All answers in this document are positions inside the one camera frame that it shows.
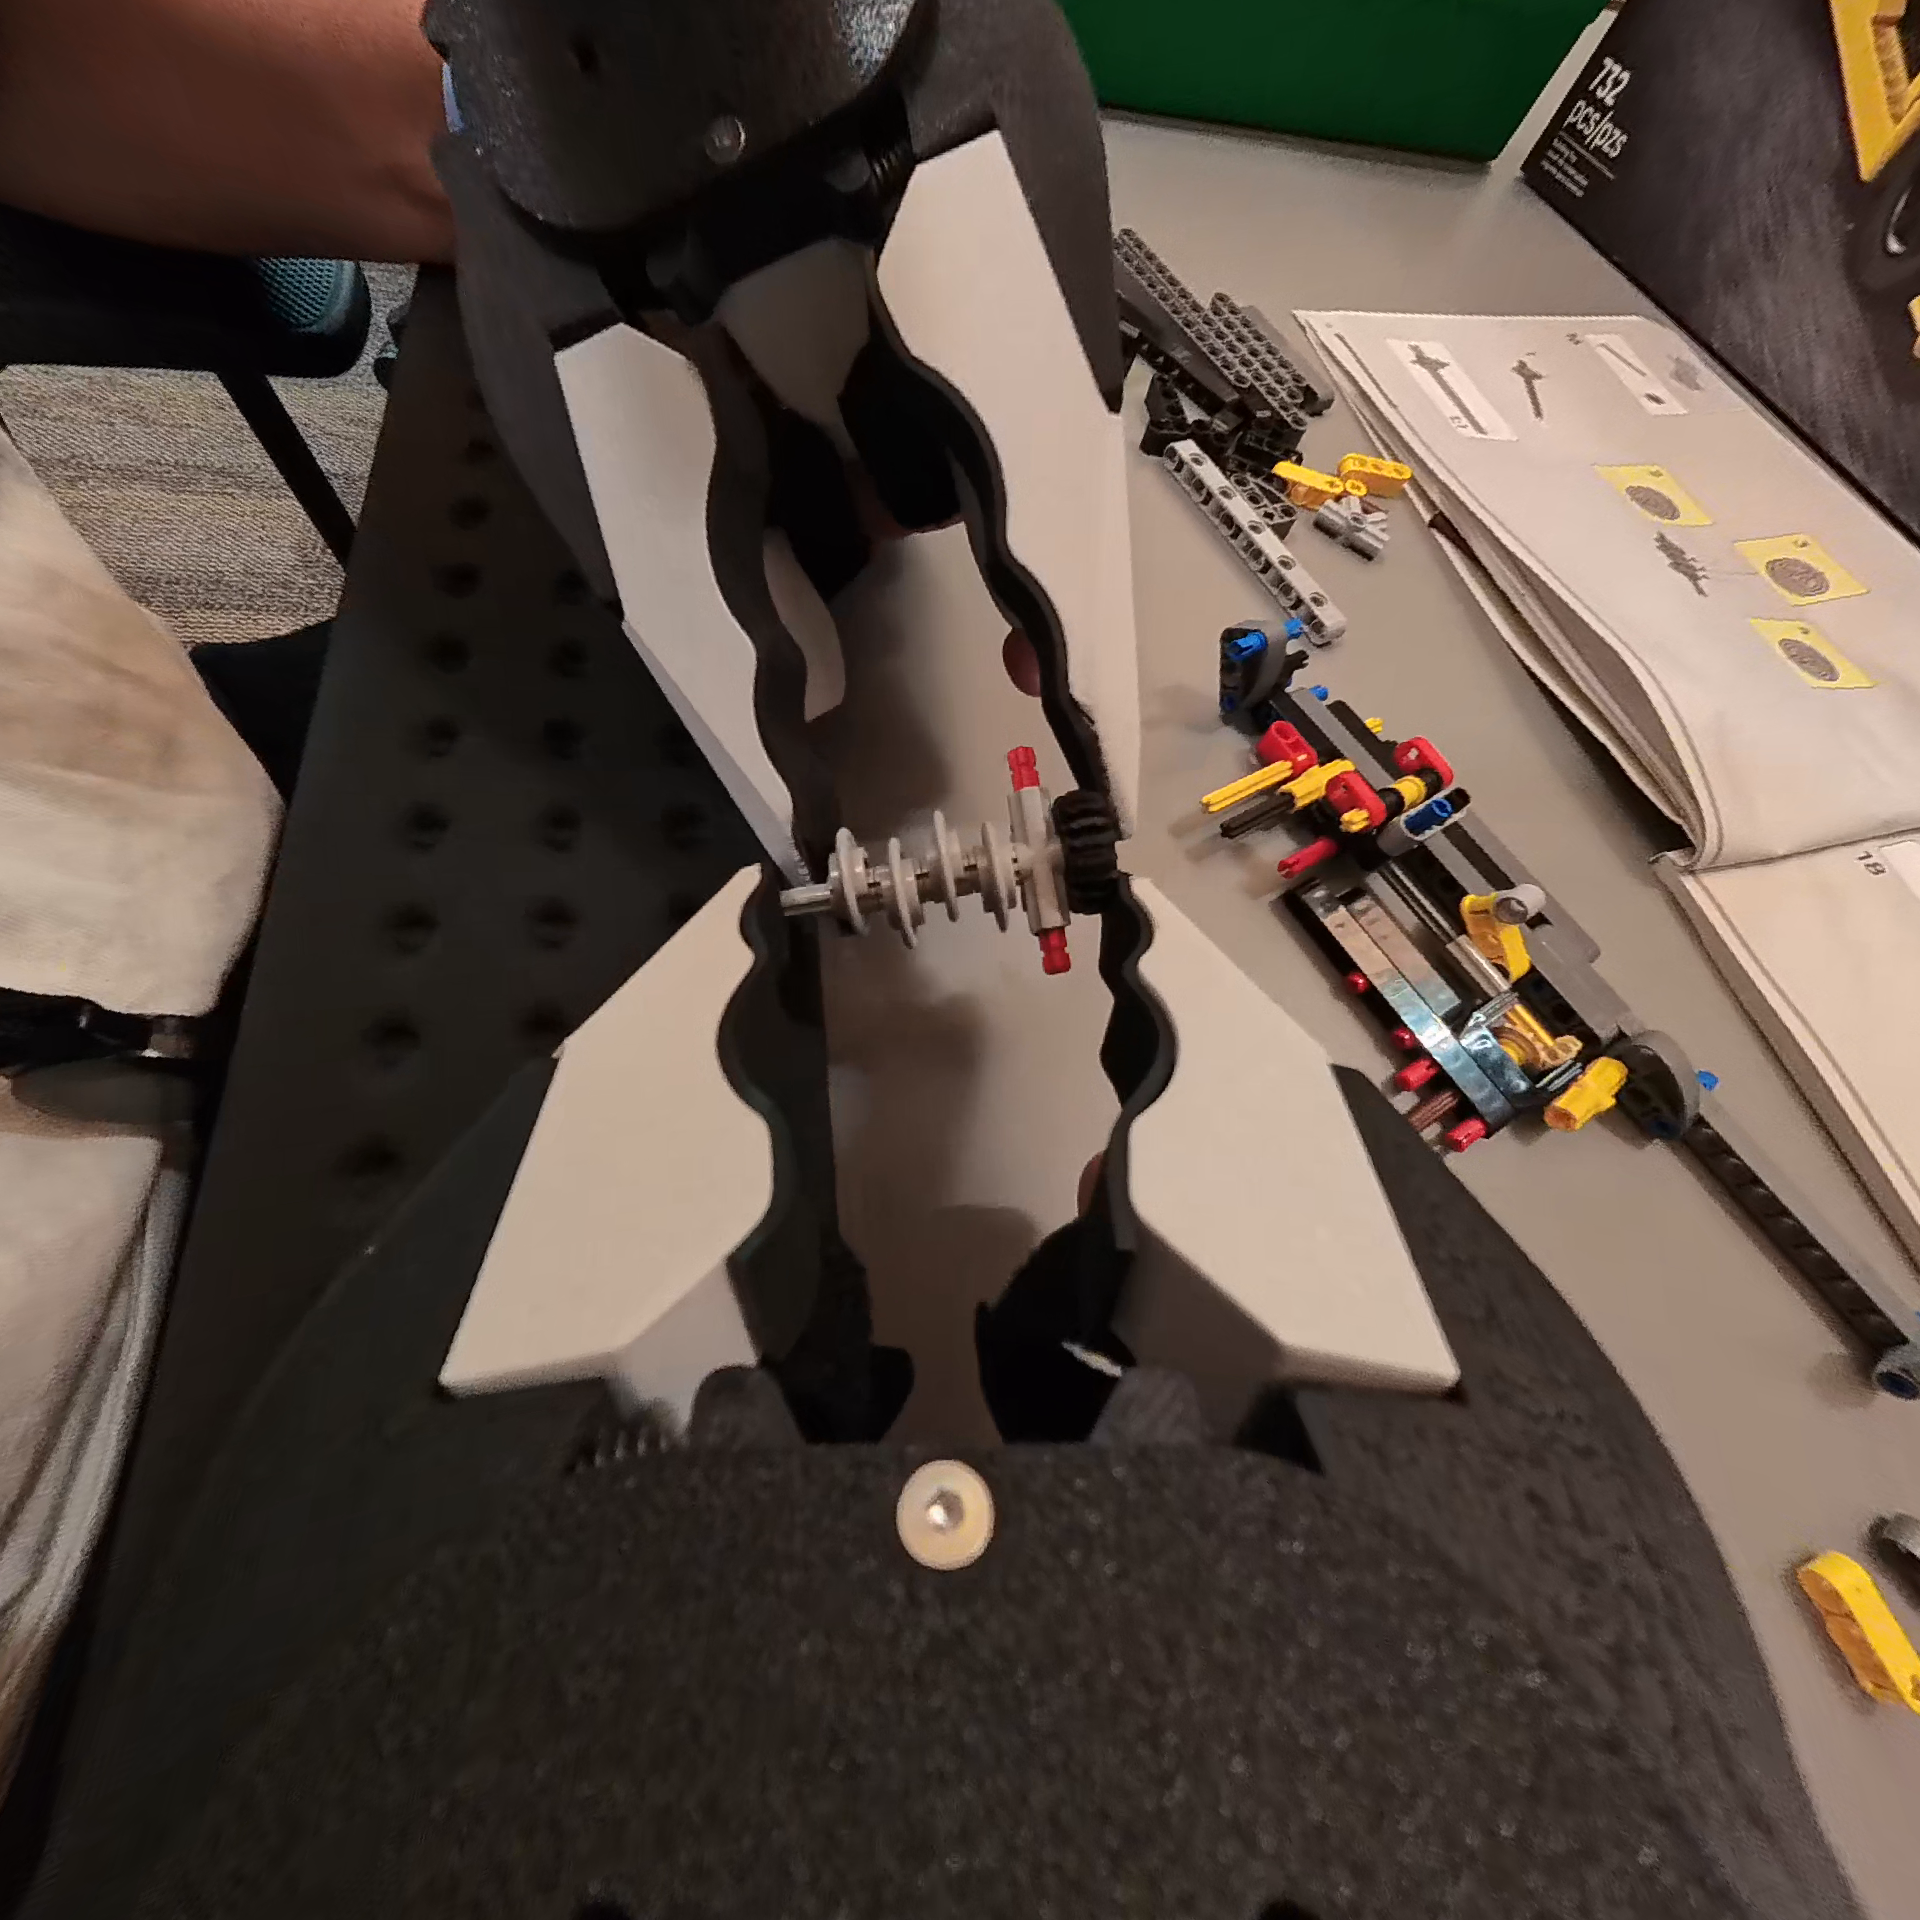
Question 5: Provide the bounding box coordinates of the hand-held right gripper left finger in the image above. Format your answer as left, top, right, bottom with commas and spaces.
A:
439, 861, 916, 1449

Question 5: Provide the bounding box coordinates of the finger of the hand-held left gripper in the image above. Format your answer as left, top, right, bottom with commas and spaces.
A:
552, 321, 842, 889
872, 127, 1149, 873

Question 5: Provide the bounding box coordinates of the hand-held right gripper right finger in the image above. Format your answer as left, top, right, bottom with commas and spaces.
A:
976, 878, 1460, 1449

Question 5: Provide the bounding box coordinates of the long dark lego chassis assembly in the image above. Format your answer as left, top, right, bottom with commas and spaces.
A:
1199, 613, 1920, 1407

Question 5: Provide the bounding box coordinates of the grey lego gear shaft assembly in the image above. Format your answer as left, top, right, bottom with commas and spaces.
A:
777, 743, 1129, 980

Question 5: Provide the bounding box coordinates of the person's left forearm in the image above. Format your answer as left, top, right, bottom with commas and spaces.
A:
0, 0, 463, 268

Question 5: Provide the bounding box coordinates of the small pile of lego beams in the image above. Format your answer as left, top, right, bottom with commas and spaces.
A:
1112, 225, 1421, 650

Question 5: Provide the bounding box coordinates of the yellow car lego set box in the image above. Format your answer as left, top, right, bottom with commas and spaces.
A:
1521, 0, 1920, 545

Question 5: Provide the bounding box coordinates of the yellow lego liftarm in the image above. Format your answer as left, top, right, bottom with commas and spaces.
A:
1794, 1549, 1920, 1715

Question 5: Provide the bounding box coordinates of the teal mesh office chair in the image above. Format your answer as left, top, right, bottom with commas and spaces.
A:
0, 210, 380, 566

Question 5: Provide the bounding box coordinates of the green plastic bin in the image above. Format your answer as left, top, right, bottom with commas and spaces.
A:
1055, 0, 1616, 167

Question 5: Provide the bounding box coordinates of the open instruction booklet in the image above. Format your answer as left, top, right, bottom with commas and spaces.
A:
1289, 306, 1920, 1265

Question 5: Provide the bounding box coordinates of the black lanyard with badge reel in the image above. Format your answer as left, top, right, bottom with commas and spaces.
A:
0, 995, 208, 1066

